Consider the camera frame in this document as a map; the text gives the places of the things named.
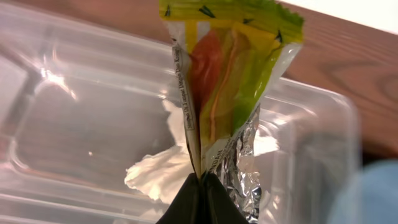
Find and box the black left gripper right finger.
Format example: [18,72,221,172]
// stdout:
[202,174,248,224]

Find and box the white tissue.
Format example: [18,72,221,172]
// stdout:
[124,100,279,204]

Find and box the clear plastic bin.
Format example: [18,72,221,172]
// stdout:
[1,2,360,223]

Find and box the dark blue plate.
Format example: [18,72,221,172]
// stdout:
[327,160,397,224]

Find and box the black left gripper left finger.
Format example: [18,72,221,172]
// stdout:
[156,174,203,224]

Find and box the green yellow snack wrapper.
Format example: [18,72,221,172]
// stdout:
[159,0,304,223]

